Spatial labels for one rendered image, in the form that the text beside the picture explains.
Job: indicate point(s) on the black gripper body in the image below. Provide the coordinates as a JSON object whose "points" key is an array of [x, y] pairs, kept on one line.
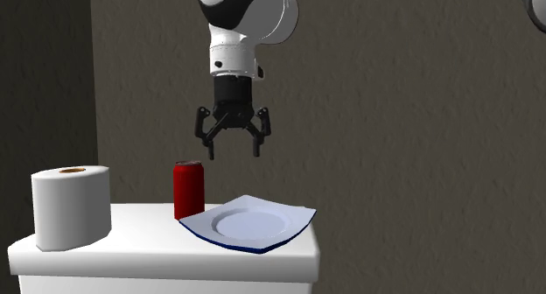
{"points": [[232, 95]]}

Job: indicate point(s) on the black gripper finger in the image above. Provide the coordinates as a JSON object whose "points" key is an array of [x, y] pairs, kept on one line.
{"points": [[261, 133], [204, 131]]}

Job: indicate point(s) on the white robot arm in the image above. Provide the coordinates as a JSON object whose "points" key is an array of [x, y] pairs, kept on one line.
{"points": [[239, 50]]}

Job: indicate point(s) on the red drink can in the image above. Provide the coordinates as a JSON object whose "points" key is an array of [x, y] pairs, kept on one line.
{"points": [[188, 190]]}

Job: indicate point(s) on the white square plate blue rim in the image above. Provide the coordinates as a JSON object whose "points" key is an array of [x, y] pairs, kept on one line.
{"points": [[249, 225]]}

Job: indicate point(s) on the white toilet tank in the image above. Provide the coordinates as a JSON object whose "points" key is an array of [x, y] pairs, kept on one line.
{"points": [[149, 259]]}

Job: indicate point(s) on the white toilet paper roll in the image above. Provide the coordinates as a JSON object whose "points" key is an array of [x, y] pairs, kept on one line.
{"points": [[70, 210]]}

